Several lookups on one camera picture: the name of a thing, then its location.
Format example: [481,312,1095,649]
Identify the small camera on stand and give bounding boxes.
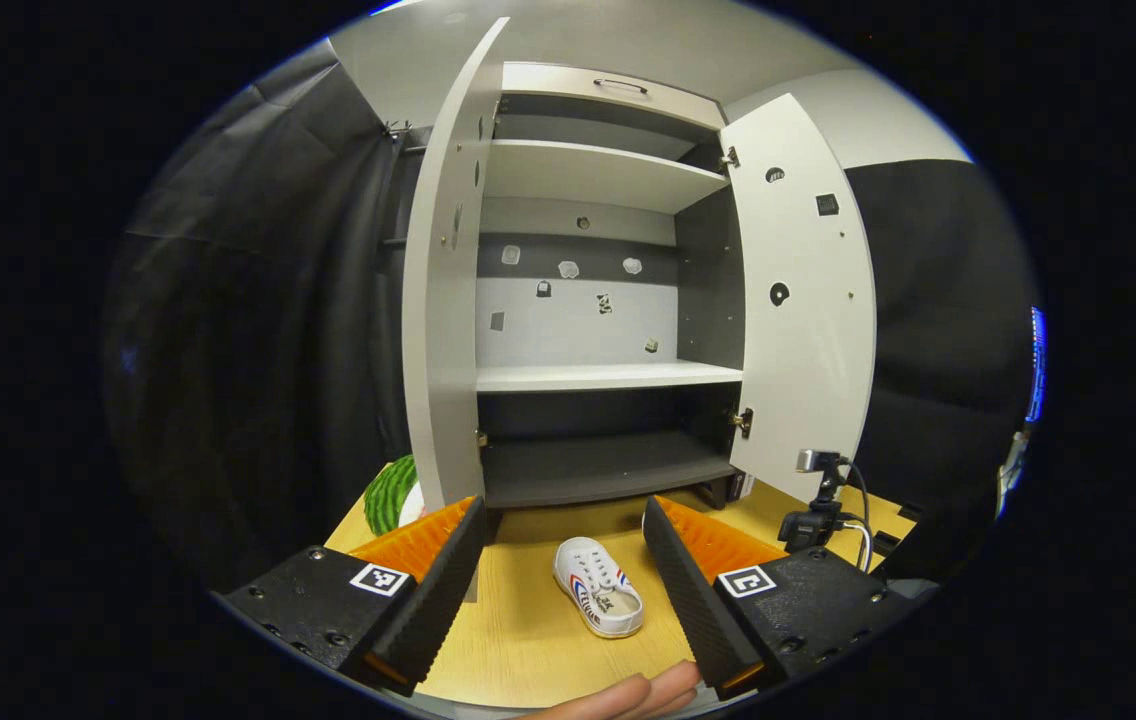
[778,448,874,573]

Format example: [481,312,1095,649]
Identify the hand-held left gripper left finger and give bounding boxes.
[213,495,489,698]

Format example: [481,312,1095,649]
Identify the white cabinet door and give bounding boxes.
[720,93,877,504]
[401,17,511,513]

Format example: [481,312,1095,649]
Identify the white cabinet drawer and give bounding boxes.
[500,62,727,131]

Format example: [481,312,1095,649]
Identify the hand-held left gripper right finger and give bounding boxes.
[642,494,939,701]

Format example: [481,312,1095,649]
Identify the white striped shoe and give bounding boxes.
[553,537,645,639]

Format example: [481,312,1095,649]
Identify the black backdrop cloth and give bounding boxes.
[843,158,1041,581]
[103,40,429,601]

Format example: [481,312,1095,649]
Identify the white shoe cabinet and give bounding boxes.
[473,60,749,511]

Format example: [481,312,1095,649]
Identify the green striped ball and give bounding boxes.
[362,455,421,537]

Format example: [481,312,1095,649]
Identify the blue lit screen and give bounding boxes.
[1026,305,1047,426]

